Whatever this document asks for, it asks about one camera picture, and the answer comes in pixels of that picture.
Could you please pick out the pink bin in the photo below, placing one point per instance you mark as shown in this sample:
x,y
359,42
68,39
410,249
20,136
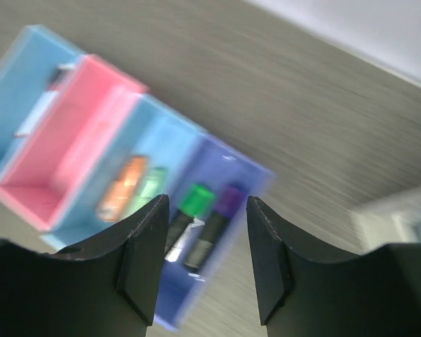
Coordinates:
x,y
41,180

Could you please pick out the leftmost light blue bin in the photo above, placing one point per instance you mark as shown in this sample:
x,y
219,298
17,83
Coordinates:
x,y
24,73

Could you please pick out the purple cap black marker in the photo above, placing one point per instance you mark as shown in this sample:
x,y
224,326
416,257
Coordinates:
x,y
215,226

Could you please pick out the purple bin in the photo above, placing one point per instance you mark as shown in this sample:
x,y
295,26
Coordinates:
x,y
215,165

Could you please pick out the white desk file organizer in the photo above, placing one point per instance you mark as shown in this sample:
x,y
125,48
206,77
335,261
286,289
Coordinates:
x,y
392,219

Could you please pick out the light green eraser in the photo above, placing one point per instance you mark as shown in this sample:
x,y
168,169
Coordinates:
x,y
148,189

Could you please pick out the green cap black marker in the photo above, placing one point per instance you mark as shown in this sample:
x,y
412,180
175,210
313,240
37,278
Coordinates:
x,y
189,214

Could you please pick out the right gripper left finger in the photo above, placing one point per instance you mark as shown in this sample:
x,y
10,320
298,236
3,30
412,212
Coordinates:
x,y
105,285

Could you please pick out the orange highlighter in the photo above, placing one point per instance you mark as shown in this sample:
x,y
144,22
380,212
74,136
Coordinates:
x,y
121,189

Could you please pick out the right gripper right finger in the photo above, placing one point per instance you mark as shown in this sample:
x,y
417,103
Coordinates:
x,y
308,287

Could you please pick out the light blue bin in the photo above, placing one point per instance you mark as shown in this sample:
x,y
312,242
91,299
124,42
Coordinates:
x,y
154,130
24,73

